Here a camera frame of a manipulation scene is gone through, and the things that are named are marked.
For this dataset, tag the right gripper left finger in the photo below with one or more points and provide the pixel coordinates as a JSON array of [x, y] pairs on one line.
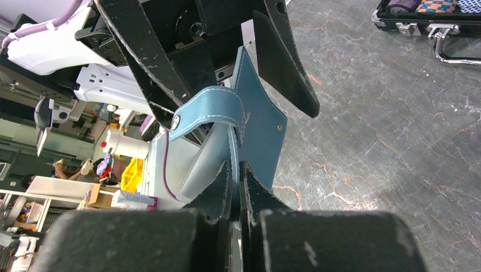
[[213, 205]]

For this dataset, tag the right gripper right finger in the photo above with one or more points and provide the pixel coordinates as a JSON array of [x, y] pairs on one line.
[[255, 197]]

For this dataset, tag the black poker chip case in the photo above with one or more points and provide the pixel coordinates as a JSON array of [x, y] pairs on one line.
[[437, 20]]

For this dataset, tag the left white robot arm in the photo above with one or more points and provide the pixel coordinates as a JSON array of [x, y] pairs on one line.
[[40, 53]]

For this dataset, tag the blue leather card holder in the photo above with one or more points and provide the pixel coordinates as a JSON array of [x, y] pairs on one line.
[[247, 127]]

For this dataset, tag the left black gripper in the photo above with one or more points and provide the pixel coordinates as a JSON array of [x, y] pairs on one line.
[[176, 48]]

